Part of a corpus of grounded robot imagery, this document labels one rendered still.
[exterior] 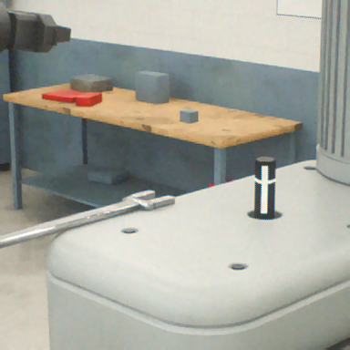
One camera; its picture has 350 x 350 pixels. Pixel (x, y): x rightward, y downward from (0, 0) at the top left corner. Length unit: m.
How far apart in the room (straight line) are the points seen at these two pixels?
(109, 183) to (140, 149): 0.42
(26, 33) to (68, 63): 6.67
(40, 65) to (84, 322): 7.48
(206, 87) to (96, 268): 6.07
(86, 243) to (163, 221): 0.10
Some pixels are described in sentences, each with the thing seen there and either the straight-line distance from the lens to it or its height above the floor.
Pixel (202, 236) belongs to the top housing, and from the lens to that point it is 0.98.
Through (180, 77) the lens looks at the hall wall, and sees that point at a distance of 7.14.
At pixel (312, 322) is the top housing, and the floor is 1.83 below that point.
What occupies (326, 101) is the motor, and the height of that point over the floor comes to 1.98.
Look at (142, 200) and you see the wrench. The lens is 1.08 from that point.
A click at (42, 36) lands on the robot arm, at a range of 1.42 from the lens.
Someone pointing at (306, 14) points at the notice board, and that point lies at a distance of 6.34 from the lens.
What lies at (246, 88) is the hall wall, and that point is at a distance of 6.72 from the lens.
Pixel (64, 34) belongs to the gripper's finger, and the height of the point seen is 2.02.
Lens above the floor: 2.20
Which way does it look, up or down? 18 degrees down
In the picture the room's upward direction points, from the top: straight up
